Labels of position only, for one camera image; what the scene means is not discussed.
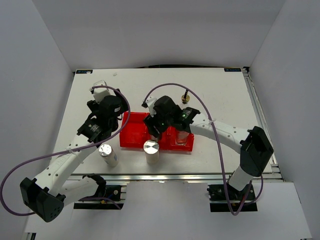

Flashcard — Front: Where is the clear glass bottle gold spout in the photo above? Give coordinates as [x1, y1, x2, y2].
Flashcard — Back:
[175, 130, 189, 146]

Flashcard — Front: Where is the glass bottle with dark sauce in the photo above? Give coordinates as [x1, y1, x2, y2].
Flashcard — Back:
[181, 90, 190, 105]

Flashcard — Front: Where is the silver-top white cylinder canister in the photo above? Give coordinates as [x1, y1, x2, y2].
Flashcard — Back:
[143, 140, 160, 165]

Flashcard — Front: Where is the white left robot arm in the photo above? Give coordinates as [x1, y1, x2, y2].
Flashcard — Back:
[19, 87, 130, 223]

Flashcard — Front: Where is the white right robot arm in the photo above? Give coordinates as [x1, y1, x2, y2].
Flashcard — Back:
[142, 95, 274, 200]

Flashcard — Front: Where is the red three-compartment tray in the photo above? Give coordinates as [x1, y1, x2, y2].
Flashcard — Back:
[119, 112, 194, 152]

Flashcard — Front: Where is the silver-lid white shaker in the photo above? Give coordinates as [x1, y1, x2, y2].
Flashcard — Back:
[98, 143, 119, 167]

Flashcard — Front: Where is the blue right corner sticker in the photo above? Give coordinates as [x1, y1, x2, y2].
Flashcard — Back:
[224, 67, 242, 73]

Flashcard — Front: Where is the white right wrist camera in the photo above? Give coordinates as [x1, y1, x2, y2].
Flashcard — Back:
[141, 96, 157, 117]

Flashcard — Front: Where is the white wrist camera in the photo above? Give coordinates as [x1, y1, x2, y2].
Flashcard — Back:
[90, 80, 110, 104]
[141, 96, 157, 117]

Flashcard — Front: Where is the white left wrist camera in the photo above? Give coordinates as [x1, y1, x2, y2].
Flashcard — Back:
[90, 80, 110, 104]

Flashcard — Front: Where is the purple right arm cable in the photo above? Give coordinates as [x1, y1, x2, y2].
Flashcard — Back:
[144, 82, 265, 216]

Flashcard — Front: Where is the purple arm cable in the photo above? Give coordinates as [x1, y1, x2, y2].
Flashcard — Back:
[0, 85, 131, 216]
[144, 82, 265, 216]

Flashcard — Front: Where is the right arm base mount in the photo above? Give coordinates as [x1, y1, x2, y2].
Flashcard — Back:
[207, 184, 258, 213]

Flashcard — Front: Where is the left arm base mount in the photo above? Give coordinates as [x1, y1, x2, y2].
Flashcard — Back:
[73, 173, 126, 210]

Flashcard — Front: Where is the aluminium side rail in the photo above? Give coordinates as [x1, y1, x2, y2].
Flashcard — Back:
[241, 66, 285, 182]

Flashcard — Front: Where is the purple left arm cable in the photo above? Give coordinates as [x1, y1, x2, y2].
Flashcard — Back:
[0, 85, 131, 216]

